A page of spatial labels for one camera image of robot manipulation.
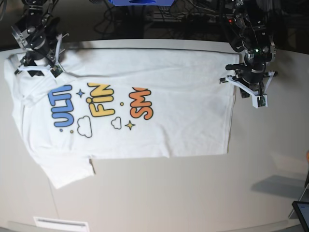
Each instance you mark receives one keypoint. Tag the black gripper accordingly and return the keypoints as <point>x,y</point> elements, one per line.
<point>249,74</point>
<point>49,57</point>

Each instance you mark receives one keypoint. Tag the white printed T-shirt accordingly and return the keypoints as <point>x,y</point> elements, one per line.
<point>122,104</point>

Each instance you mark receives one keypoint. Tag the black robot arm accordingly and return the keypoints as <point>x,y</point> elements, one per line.
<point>36,34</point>
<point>245,27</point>

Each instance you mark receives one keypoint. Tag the blue robot base block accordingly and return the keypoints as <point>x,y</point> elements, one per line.
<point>141,2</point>

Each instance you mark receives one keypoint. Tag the black tablet device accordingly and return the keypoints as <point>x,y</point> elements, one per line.
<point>302,212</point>

